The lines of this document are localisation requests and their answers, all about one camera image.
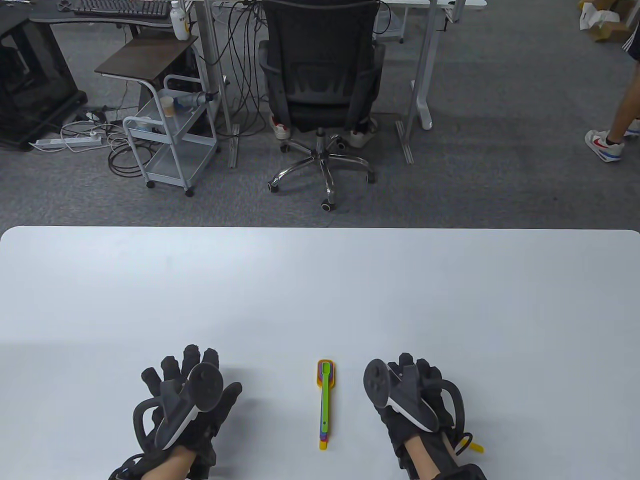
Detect white metal frame desk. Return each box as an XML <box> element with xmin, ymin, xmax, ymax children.
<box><xmin>192</xmin><ymin>0</ymin><xmax>488</xmax><ymax>168</ymax></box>

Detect cardboard box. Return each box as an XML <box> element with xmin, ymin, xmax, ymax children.
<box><xmin>580</xmin><ymin>0</ymin><xmax>640</xmax><ymax>43</ymax></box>

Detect black cabinet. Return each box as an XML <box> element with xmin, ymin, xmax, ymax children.
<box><xmin>0</xmin><ymin>15</ymin><xmax>88</xmax><ymax>151</ymax></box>

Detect black coiled cable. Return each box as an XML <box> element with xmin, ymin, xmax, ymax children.
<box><xmin>107</xmin><ymin>132</ymin><xmax>151</xmax><ymax>178</ymax></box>

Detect white paper bag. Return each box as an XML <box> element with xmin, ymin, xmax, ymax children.
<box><xmin>580</xmin><ymin>2</ymin><xmax>621</xmax><ymax>32</ymax></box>

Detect green measuring spoon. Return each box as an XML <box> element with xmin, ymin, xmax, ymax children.
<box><xmin>321</xmin><ymin>363</ymin><xmax>332</xmax><ymax>434</ymax></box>

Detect white plastic bottle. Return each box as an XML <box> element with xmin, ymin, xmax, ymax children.
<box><xmin>169</xmin><ymin>0</ymin><xmax>191</xmax><ymax>41</ymax></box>

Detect white power strip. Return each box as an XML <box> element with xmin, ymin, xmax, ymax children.
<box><xmin>29</xmin><ymin>136</ymin><xmax>103</xmax><ymax>152</ymax></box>

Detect person's right forearm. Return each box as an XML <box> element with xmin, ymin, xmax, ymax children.
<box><xmin>404</xmin><ymin>432</ymin><xmax>447</xmax><ymax>480</ymax></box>

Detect person's right hand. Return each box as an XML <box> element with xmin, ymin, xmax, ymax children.
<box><xmin>374</xmin><ymin>352</ymin><xmax>467</xmax><ymax>470</ymax></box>

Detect blue grey tool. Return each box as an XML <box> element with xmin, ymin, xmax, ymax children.
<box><xmin>173</xmin><ymin>91</ymin><xmax>219</xmax><ymax>110</ymax></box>

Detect brown side table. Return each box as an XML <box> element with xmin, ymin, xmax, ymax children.
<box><xmin>94</xmin><ymin>35</ymin><xmax>200</xmax><ymax>83</ymax></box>

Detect black wrist camera strap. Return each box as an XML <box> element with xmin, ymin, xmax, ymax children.
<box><xmin>109</xmin><ymin>452</ymin><xmax>151</xmax><ymax>480</ymax></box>
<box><xmin>429</xmin><ymin>432</ymin><xmax>488</xmax><ymax>480</ymax></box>

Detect person's left forearm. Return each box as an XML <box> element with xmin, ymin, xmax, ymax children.
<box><xmin>142</xmin><ymin>446</ymin><xmax>198</xmax><ymax>480</ymax></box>

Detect black keyboard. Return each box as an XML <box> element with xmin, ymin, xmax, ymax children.
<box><xmin>74</xmin><ymin>0</ymin><xmax>172</xmax><ymax>21</ymax></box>

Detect black and white hand controller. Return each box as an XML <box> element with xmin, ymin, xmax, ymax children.
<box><xmin>363</xmin><ymin>359</ymin><xmax>466</xmax><ymax>441</ymax></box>
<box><xmin>133</xmin><ymin>362</ymin><xmax>225</xmax><ymax>451</ymax></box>

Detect person's left hand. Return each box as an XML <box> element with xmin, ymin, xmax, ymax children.
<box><xmin>133</xmin><ymin>344</ymin><xmax>244</xmax><ymax>478</ymax></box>

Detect grey metal utility cart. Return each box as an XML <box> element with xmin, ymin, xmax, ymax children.
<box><xmin>122</xmin><ymin>74</ymin><xmax>221</xmax><ymax>197</ymax></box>

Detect large yellow measuring spoon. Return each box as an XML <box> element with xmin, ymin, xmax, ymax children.
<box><xmin>316</xmin><ymin>359</ymin><xmax>336</xmax><ymax>451</ymax></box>

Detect white storage box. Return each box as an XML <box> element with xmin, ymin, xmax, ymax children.
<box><xmin>375</xmin><ymin>7</ymin><xmax>406</xmax><ymax>43</ymax></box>

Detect white floor cables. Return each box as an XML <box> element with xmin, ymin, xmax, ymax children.
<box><xmin>59</xmin><ymin>119</ymin><xmax>132</xmax><ymax>153</ymax></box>

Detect black hanging cable bundle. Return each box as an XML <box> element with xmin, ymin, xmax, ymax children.
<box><xmin>220</xmin><ymin>0</ymin><xmax>273</xmax><ymax>137</ymax></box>

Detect black mesh office chair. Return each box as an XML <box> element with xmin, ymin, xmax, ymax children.
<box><xmin>257</xmin><ymin>0</ymin><xmax>387</xmax><ymax>212</ymax></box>

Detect black desk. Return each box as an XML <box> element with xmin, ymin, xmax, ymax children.
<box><xmin>0</xmin><ymin>0</ymin><xmax>190</xmax><ymax>38</ymax></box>

